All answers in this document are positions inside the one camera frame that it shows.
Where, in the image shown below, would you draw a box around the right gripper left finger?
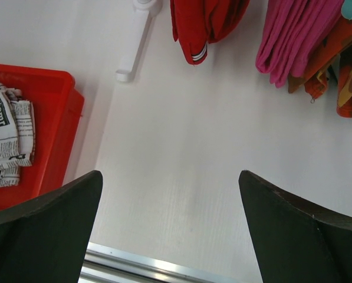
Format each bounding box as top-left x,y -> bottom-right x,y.
0,170 -> 103,282

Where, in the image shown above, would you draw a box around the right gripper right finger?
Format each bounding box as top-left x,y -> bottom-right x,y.
238,170 -> 352,282

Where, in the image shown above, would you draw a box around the newspaper print trousers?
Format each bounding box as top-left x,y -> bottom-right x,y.
0,82 -> 35,187

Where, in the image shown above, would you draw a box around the red trousers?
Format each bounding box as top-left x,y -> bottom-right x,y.
170,0 -> 249,65

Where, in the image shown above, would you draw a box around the orange camouflage trousers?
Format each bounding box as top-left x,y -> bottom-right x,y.
288,17 -> 352,118

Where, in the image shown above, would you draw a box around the pink trousers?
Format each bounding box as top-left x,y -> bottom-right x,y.
255,1 -> 344,88

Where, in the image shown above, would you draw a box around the red plastic tray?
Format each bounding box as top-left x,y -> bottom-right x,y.
0,64 -> 84,210

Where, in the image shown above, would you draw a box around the white metal clothes rack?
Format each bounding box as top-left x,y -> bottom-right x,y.
115,0 -> 163,83

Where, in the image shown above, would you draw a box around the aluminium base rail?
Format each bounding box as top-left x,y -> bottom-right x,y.
78,242 -> 238,282

